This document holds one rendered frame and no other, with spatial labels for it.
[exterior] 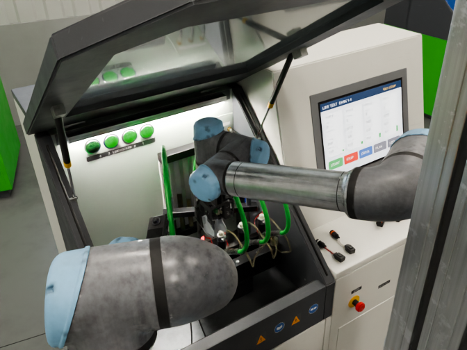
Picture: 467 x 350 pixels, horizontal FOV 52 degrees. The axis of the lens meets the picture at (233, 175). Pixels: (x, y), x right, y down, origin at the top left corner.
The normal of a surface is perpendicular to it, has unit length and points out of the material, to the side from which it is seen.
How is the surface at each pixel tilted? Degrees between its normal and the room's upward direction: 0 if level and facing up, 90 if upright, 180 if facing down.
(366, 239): 0
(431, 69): 90
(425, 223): 90
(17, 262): 0
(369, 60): 76
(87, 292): 44
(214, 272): 60
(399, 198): 71
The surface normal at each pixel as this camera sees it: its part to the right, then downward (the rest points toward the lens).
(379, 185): -0.33, -0.32
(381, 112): 0.51, 0.22
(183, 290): 0.37, 0.00
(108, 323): 0.19, 0.35
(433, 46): -0.86, 0.29
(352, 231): -0.03, -0.85
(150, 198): 0.53, 0.43
